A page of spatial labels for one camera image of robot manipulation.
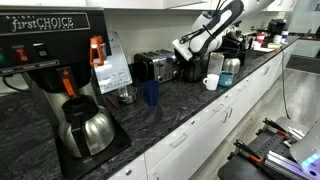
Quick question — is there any steel carafe under brewer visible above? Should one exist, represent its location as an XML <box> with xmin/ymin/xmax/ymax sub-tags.
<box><xmin>58</xmin><ymin>95</ymin><xmax>115</xmax><ymax>158</ymax></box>

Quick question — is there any large steel thermal carafe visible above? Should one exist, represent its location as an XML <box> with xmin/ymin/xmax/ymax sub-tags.
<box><xmin>222</xmin><ymin>53</ymin><xmax>241</xmax><ymax>74</ymax></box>

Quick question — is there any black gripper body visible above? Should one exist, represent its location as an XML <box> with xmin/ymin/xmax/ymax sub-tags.
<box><xmin>174</xmin><ymin>50</ymin><xmax>202</xmax><ymax>80</ymax></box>

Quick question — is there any white carton box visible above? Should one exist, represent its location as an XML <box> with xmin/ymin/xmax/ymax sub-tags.
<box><xmin>207</xmin><ymin>52</ymin><xmax>224</xmax><ymax>75</ymax></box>

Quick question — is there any dark blue plastic cup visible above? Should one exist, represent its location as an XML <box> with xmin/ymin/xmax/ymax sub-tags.
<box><xmin>143</xmin><ymin>80</ymin><xmax>159</xmax><ymax>106</ymax></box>

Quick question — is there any teal insulated mug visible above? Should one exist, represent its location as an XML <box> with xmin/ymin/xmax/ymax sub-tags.
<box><xmin>219</xmin><ymin>71</ymin><xmax>234</xmax><ymax>87</ymax></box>

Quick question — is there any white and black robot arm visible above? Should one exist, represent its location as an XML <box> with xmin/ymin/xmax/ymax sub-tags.
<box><xmin>172</xmin><ymin>0</ymin><xmax>275</xmax><ymax>82</ymax></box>

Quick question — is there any small whiteboard sign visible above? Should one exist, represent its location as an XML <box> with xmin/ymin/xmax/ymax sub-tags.
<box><xmin>95</xmin><ymin>31</ymin><xmax>132</xmax><ymax>94</ymax></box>

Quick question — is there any black dish drying rack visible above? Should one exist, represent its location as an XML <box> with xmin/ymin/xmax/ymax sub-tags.
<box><xmin>221</xmin><ymin>32</ymin><xmax>253</xmax><ymax>66</ymax></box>

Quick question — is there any black commercial coffee brewer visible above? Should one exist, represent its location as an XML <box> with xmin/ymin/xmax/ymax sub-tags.
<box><xmin>0</xmin><ymin>6</ymin><xmax>131</xmax><ymax>180</ymax></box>

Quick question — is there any small steel bowl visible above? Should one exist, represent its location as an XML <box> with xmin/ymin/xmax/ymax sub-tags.
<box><xmin>115</xmin><ymin>86</ymin><xmax>137</xmax><ymax>104</ymax></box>

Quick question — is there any silver four-slot toaster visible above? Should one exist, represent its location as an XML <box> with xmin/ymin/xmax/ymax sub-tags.
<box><xmin>134</xmin><ymin>49</ymin><xmax>179</xmax><ymax>83</ymax></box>

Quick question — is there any black coffee pitcher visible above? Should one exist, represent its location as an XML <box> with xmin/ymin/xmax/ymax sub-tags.
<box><xmin>182</xmin><ymin>62</ymin><xmax>202</xmax><ymax>83</ymax></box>

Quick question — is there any white ceramic mug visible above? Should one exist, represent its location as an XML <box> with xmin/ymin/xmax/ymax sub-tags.
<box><xmin>203</xmin><ymin>74</ymin><xmax>219</xmax><ymax>90</ymax></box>

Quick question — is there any black clamp with orange handle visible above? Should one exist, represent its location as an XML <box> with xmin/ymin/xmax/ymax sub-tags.
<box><xmin>227</xmin><ymin>139</ymin><xmax>264</xmax><ymax>166</ymax></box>

